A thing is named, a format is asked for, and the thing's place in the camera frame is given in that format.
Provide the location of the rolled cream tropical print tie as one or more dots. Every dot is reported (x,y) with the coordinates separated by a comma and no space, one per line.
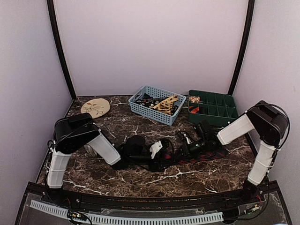
(194,99)

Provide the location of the grey slotted cable duct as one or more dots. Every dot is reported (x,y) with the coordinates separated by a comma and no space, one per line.
(125,217)

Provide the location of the yellow beetle print tie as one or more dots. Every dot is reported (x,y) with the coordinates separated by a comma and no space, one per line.
(167,106)

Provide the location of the green divided organizer tray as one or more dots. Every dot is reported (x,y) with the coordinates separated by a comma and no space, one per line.
(218,109)

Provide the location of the black front rail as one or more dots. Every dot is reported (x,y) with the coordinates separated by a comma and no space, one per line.
(270,196)

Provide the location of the rolled orange navy striped tie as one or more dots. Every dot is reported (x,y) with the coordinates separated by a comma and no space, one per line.
(193,109)

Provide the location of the black white floral tie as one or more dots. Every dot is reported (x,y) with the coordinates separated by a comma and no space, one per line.
(148,101)

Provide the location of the red navy striped tie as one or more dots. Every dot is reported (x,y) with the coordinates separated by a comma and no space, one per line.
(177,158)

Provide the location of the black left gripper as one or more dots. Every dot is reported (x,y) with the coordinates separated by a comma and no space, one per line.
(156,166)

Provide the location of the light blue plastic basket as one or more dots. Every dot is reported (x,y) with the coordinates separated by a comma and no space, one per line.
(151,113)

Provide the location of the black left frame post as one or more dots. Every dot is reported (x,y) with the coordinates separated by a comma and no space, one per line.
(59,48)

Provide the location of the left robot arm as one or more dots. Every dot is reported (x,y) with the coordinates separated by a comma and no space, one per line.
(75,132)

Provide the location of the black right frame post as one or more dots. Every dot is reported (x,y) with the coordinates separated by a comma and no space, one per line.
(243,46)

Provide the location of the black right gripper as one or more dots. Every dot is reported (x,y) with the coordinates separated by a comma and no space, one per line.
(186,151)

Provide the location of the cream floral mug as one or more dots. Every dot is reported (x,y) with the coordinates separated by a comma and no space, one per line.
(91,151)

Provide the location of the beige floral plate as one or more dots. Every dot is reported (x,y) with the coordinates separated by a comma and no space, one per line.
(96,107)

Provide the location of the black frame post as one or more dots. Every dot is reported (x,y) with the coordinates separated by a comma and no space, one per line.
(243,46)
(59,48)

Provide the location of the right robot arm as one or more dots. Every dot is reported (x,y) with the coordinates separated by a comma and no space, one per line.
(271,123)

